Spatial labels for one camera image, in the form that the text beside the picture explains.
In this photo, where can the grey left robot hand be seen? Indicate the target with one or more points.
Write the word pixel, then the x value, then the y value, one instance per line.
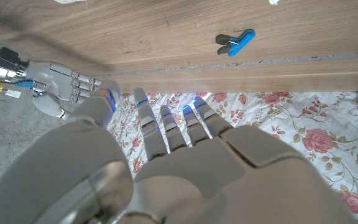
pixel 197 180

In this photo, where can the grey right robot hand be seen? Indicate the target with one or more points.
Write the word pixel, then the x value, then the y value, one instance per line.
pixel 51 81

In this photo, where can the floral backdrop cloth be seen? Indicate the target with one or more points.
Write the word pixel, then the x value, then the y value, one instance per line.
pixel 291 124

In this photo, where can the blue binder clip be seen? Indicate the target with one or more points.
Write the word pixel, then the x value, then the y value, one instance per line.
pixel 239 43

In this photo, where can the white patterned pen bag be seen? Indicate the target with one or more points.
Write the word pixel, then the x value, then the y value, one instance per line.
pixel 68 1

